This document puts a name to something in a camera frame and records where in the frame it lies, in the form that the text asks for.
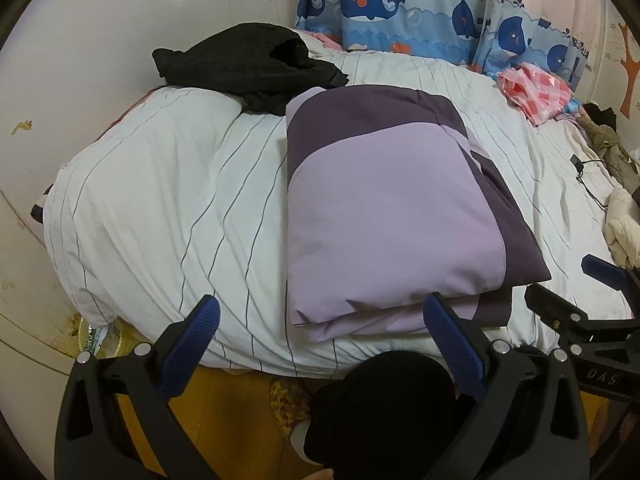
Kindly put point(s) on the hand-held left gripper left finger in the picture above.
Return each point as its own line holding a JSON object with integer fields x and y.
{"x": 192, "y": 345}

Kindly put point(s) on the person's black trouser leg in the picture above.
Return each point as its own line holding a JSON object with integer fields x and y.
{"x": 380, "y": 410}

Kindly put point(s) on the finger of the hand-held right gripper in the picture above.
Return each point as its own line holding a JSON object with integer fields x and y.
{"x": 550, "y": 305}
{"x": 607, "y": 272}

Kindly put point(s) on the black garment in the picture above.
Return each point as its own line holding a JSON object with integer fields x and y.
{"x": 240, "y": 65}

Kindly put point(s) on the white striped quilt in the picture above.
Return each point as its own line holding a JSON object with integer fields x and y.
{"x": 175, "y": 185}

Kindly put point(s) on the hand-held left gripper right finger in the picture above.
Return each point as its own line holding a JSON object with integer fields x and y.
{"x": 452, "y": 345}

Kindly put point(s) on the yellow wall sticker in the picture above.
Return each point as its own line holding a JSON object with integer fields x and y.
{"x": 22, "y": 127}

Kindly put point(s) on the knitted colourful slipper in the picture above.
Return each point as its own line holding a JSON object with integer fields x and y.
{"x": 287, "y": 402}

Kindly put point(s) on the purple jacket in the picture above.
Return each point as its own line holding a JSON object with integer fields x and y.
{"x": 380, "y": 200}

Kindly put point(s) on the orange tree wall sticker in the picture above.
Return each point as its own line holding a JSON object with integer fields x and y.
{"x": 630, "y": 70}

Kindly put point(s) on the olive jacket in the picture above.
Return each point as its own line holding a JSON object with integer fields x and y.
{"x": 612, "y": 152}

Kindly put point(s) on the dark cloth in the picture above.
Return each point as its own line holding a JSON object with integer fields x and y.
{"x": 600, "y": 115}

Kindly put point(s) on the cream blanket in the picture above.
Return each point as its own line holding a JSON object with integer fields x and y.
{"x": 622, "y": 225}

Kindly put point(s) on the pink checkered cloth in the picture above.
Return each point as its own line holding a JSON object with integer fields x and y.
{"x": 537, "y": 92}

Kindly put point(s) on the black and white pillow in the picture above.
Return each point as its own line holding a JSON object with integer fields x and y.
{"x": 41, "y": 205}

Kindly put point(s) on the white sock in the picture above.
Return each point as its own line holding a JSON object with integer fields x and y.
{"x": 299, "y": 440}

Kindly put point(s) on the blue whale print curtain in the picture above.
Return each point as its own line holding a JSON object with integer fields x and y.
{"x": 400, "y": 15}

